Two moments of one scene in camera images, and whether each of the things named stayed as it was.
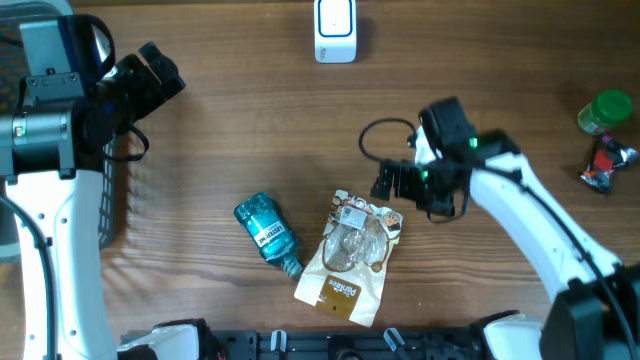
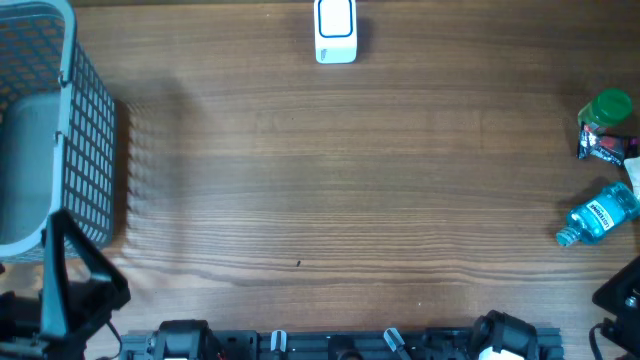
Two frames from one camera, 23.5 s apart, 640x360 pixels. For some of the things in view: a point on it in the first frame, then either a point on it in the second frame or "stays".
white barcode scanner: x=335 y=31 stays
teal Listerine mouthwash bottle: x=271 y=233 -> x=618 y=204
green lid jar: x=609 y=108 stays
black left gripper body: x=133 y=91 -> x=20 y=320
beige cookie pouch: x=345 y=275 -> x=633 y=167
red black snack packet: x=606 y=155 -> x=600 y=142
